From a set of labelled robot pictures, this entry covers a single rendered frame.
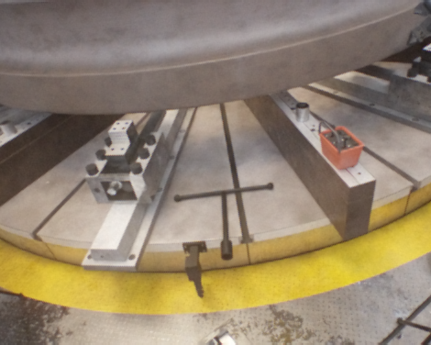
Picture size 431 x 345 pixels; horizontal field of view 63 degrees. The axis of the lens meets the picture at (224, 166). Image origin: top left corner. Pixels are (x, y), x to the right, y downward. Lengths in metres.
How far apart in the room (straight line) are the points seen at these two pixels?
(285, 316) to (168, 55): 1.57
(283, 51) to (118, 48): 0.94
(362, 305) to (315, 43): 1.45
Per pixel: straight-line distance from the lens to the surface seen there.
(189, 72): 2.04
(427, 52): 2.78
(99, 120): 3.29
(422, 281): 2.33
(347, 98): 3.12
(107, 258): 2.06
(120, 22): 2.18
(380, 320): 2.14
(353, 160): 1.82
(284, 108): 2.33
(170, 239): 2.10
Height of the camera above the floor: 1.84
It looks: 38 degrees down
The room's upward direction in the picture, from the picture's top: 10 degrees counter-clockwise
